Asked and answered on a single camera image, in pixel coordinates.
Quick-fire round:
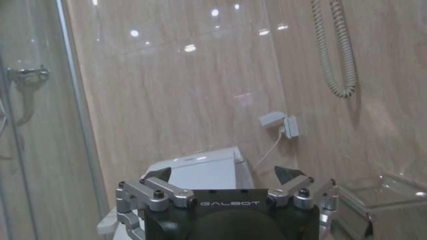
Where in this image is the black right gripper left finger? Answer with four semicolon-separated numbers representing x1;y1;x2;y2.
115;167;196;240

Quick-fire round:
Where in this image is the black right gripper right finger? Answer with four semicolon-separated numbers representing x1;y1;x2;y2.
265;165;340;240

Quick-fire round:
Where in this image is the white toilet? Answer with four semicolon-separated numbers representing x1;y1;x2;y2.
96;146;259;236

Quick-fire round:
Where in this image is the chrome toilet paper holder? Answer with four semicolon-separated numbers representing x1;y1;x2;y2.
332;171;427;240

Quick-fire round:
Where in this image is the glass shower door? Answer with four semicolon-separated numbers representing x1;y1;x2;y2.
0;0;112;240

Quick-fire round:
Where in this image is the chrome shower faucet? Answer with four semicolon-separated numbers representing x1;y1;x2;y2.
5;64;51;84

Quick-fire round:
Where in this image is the thin white power cable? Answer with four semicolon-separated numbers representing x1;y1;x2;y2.
252;126;287;174

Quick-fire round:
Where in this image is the grey wall socket with cover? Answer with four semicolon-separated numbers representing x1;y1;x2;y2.
259;112;300;139

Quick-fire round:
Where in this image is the grey coiled cord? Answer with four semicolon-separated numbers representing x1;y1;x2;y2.
309;0;358;99

